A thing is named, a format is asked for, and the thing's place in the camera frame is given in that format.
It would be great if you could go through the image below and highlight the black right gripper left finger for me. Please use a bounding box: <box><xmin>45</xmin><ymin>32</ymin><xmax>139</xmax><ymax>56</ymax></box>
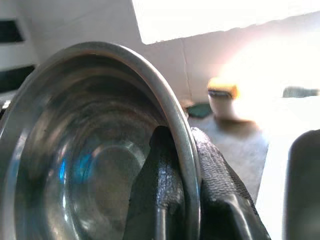
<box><xmin>129</xmin><ymin>125</ymin><xmax>188</xmax><ymax>240</ymax></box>

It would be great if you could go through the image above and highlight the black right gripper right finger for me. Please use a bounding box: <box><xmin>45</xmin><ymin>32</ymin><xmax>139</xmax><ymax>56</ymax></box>
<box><xmin>190</xmin><ymin>126</ymin><xmax>273</xmax><ymax>240</ymax></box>

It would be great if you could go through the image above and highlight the shiny steel bowl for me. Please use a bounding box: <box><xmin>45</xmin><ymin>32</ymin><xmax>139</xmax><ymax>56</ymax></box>
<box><xmin>0</xmin><ymin>41</ymin><xmax>202</xmax><ymax>240</ymax></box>

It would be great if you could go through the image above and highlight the white cup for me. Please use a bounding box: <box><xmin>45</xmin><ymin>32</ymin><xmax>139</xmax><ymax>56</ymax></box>
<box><xmin>208</xmin><ymin>92</ymin><xmax>241</xmax><ymax>124</ymax></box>

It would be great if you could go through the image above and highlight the small green scouring pad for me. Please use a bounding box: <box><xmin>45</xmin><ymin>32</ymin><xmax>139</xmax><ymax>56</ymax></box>
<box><xmin>185</xmin><ymin>103</ymin><xmax>214</xmax><ymax>119</ymax></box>

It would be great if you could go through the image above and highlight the yellow sponge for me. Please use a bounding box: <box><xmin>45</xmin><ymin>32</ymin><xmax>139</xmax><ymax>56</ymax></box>
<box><xmin>206</xmin><ymin>76</ymin><xmax>240</xmax><ymax>100</ymax></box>

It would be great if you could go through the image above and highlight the flat grey-green scouring pad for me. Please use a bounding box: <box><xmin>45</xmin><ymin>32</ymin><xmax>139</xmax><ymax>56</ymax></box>
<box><xmin>282</xmin><ymin>85</ymin><xmax>320</xmax><ymax>99</ymax></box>

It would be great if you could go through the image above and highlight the bright window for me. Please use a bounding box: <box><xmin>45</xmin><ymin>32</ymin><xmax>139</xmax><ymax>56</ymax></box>
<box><xmin>130</xmin><ymin>0</ymin><xmax>320</xmax><ymax>46</ymax></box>

